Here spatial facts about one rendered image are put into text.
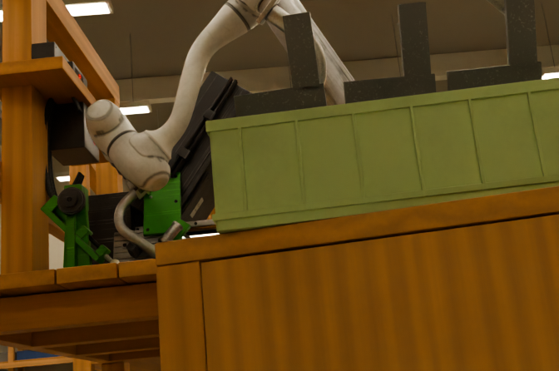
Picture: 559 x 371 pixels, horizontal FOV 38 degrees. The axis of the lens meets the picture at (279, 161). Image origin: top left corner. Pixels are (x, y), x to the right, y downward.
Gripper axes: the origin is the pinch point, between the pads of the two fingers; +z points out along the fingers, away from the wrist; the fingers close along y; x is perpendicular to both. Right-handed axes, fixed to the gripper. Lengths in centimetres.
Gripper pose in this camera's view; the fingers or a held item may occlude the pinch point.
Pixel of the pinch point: (136, 186)
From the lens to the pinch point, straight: 253.3
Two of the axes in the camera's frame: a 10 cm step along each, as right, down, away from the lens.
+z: 0.9, 5.2, 8.5
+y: -7.4, -5.3, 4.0
